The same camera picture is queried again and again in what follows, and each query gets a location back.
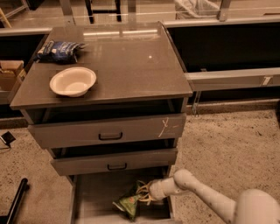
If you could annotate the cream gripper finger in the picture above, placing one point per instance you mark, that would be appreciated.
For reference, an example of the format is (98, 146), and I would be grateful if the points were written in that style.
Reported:
(143, 188)
(147, 199)

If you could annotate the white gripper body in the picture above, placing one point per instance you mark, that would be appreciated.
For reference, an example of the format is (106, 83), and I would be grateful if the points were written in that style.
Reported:
(155, 190)

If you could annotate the green jalapeno chip bag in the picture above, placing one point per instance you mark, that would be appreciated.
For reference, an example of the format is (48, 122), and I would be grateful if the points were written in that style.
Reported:
(128, 202)

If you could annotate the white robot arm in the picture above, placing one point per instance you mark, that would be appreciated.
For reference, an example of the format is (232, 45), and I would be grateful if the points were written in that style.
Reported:
(252, 207)

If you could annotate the middle grey drawer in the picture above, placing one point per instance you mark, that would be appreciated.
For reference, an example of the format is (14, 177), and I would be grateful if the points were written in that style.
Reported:
(114, 162)

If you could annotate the grey drawer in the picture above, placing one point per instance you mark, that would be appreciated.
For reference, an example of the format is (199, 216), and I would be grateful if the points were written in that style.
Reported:
(95, 193)
(108, 131)
(114, 162)

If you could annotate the bottom grey drawer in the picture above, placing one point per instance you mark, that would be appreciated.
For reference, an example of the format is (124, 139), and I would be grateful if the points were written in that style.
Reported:
(95, 193)

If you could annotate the grey drawer cabinet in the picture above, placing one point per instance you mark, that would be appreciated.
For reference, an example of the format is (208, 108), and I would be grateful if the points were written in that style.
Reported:
(138, 74)

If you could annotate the top grey drawer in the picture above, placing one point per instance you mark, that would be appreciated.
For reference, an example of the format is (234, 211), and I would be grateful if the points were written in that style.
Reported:
(108, 131)

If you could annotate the blue chip bag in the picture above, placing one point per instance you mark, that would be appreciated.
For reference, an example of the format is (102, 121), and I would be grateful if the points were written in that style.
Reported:
(59, 51)

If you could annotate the clear plastic bag bin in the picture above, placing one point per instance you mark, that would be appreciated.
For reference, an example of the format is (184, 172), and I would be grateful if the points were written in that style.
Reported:
(186, 9)

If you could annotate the white paper bowl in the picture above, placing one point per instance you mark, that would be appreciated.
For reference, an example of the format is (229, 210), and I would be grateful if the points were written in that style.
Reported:
(73, 82)

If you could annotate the black pole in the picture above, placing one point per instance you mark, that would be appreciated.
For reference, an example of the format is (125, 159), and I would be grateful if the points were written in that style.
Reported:
(11, 215)

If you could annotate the small black floor device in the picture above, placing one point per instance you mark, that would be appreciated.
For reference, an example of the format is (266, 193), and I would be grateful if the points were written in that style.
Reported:
(7, 138)

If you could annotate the cardboard box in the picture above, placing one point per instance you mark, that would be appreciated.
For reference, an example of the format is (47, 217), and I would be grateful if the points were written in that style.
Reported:
(11, 71)

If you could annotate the black chair legs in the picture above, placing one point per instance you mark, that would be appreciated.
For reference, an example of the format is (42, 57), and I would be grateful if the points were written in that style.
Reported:
(91, 12)

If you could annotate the grey metal rail barrier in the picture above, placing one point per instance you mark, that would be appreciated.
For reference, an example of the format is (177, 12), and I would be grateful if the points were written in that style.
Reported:
(237, 53)

